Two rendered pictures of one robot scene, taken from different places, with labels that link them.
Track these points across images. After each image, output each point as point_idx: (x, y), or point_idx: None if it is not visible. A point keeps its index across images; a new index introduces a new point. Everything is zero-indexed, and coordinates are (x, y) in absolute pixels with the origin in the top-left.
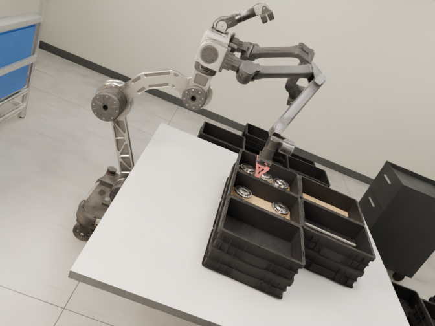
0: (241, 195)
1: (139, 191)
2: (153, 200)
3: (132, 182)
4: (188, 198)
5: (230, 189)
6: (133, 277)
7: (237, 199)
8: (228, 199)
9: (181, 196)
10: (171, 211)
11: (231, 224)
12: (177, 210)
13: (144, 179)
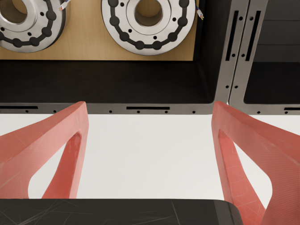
0: (62, 17)
1: (156, 191)
2: (165, 168)
3: None
4: (95, 115)
5: (170, 110)
6: None
7: (246, 73)
8: (269, 108)
9: (102, 130)
10: (182, 135)
11: (277, 19)
12: (168, 126)
13: (109, 195)
